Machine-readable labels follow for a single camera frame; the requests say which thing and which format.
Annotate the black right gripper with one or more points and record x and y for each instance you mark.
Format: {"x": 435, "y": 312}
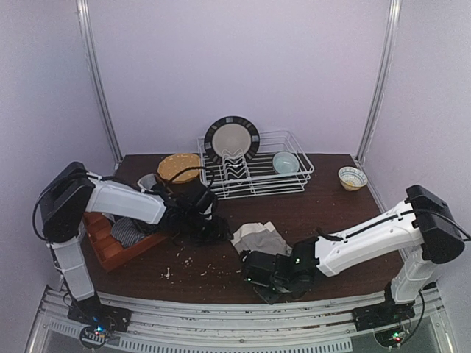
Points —
{"x": 252, "y": 268}

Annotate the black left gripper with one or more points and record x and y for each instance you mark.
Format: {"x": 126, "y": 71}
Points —
{"x": 215, "y": 231}

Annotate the grey beige sock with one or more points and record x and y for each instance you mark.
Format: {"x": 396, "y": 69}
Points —
{"x": 260, "y": 237}

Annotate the grey striped boxer underwear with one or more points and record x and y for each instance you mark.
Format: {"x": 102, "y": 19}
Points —
{"x": 125, "y": 232}

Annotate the brown wooden organizer box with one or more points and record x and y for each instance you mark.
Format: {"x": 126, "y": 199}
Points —
{"x": 111, "y": 201}

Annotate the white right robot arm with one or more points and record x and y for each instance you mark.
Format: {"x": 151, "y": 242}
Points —
{"x": 422, "y": 221}

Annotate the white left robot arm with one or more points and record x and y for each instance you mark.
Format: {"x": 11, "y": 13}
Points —
{"x": 61, "y": 207}

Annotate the navy striped rolled underwear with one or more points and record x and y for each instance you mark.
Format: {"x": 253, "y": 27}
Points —
{"x": 145, "y": 228}

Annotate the yellow dotted plate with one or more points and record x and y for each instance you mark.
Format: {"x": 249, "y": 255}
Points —
{"x": 173, "y": 164}

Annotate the grey rolled sock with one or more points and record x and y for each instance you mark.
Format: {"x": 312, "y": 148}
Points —
{"x": 147, "y": 183}

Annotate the black rimmed grey plate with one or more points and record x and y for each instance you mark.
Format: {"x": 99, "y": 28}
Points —
{"x": 230, "y": 136}

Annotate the light blue bowl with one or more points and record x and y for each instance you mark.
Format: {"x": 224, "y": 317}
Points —
{"x": 285, "y": 163}

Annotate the yellow patterned white bowl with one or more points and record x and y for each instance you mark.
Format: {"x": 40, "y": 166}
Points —
{"x": 352, "y": 179}

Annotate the white wire dish rack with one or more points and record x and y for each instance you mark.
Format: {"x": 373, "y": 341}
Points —
{"x": 238, "y": 177}

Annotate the aluminium front rail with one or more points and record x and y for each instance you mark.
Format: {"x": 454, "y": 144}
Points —
{"x": 160, "y": 326}

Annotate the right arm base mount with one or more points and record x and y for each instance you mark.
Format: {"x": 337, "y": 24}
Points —
{"x": 386, "y": 318}

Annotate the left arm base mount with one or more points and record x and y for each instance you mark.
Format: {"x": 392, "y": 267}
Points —
{"x": 100, "y": 321}

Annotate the left aluminium frame post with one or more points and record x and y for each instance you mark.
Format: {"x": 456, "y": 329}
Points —
{"x": 86, "y": 30}

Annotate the aluminium frame post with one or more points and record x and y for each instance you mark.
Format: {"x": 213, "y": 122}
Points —
{"x": 86, "y": 30}
{"x": 387, "y": 53}

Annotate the right aluminium frame post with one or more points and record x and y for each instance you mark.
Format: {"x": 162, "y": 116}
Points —
{"x": 387, "y": 53}

